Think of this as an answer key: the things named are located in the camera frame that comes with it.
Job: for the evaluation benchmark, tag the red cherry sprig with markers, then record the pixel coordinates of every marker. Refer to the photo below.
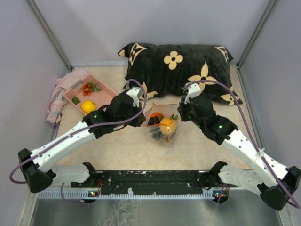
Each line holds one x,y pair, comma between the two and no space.
89,88

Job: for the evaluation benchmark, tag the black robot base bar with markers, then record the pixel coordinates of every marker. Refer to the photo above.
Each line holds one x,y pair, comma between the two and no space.
165,182

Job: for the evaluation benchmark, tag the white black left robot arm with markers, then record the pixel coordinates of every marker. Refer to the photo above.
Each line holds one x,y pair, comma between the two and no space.
39,166

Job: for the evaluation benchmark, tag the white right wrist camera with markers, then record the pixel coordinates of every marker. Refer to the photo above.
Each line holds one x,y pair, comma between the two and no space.
191,90

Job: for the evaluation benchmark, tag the pink cloth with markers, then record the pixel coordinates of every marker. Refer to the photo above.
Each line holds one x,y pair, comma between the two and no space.
58,101

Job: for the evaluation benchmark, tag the orange peach fruit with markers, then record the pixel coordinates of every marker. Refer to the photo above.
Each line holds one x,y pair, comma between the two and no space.
167,125

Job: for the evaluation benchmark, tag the orange persimmon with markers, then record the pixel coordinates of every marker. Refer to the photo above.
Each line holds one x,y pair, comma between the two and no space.
158,115

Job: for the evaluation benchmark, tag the green loose leaf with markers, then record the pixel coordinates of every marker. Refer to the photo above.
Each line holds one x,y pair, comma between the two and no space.
75,100

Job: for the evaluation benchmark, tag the clear zip bag orange zipper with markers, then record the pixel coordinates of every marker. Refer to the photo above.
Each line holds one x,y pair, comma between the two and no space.
168,110

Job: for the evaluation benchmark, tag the dark grape bunch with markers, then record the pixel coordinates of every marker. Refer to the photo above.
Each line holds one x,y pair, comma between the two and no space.
153,121

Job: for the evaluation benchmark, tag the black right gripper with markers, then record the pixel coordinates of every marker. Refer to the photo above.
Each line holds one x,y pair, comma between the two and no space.
181,109

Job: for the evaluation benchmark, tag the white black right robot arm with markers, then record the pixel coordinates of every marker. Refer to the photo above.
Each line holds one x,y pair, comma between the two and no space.
267,178

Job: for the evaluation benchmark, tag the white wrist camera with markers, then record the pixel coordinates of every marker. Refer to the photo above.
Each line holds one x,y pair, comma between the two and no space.
135,93
191,90

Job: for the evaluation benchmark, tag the pink plastic basket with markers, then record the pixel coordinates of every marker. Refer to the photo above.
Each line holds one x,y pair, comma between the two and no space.
100,98

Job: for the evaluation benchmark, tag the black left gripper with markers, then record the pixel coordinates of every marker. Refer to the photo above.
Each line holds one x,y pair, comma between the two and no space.
138,121

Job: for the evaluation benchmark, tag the yellow lemon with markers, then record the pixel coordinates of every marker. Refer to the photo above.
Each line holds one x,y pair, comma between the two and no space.
88,106

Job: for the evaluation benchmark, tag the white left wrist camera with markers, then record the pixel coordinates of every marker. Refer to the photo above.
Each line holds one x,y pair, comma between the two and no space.
135,93

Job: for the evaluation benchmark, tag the brown longan bunch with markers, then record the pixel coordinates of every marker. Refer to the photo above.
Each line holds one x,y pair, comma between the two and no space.
163,138

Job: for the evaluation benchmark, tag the black pillow cream flowers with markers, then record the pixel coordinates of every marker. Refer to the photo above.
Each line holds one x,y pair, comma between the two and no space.
165,69

